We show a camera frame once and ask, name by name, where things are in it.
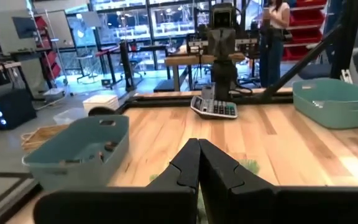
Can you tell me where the blue office chair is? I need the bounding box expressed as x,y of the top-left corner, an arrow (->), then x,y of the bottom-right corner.
297,62 -> 334,81

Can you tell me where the black computer with blue lights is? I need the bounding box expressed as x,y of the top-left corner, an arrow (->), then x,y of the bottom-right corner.
0,88 -> 38,131

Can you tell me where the red storage bin shelf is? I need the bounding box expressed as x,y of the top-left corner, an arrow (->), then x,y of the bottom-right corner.
282,0 -> 329,62

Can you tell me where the person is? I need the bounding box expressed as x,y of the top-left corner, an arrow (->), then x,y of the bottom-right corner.
258,0 -> 291,88

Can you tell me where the clear blue plastic bin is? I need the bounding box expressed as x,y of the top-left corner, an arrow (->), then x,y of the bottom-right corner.
52,106 -> 89,126

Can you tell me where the grey desk calculator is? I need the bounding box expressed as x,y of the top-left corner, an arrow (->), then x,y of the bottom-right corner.
190,95 -> 239,120

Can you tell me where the black equipment with cables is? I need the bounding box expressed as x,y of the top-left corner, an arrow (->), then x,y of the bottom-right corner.
153,78 -> 176,93

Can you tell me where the black background desk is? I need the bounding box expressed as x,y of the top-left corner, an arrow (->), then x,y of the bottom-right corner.
95,42 -> 171,85

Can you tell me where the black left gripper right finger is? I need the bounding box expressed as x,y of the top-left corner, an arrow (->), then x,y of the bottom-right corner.
199,139 -> 358,224

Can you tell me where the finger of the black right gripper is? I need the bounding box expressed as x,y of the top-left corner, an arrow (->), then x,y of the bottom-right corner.
222,33 -> 236,61
208,33 -> 223,61

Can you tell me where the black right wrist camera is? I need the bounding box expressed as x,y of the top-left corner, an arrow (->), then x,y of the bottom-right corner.
210,2 -> 238,30

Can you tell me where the wicker basket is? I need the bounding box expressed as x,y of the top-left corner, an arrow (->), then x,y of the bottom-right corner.
20,123 -> 71,154

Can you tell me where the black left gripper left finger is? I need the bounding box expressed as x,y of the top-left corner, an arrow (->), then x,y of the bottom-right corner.
32,138 -> 201,224

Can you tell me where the green plastic bin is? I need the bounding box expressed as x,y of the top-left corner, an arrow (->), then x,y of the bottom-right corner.
291,77 -> 358,130

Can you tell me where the black upright post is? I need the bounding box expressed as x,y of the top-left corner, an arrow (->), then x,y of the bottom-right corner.
119,40 -> 137,92

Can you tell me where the metal rack with red bins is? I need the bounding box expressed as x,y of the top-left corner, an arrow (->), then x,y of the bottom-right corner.
32,15 -> 63,81

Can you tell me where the white plastic container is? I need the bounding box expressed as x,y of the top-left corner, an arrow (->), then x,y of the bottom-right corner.
82,93 -> 120,114

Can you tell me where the artificial succulent in grey pot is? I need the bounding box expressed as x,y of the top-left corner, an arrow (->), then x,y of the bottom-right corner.
149,158 -> 260,224

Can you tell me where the dark teal plastic bin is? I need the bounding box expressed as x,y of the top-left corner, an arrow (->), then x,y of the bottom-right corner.
21,114 -> 131,191

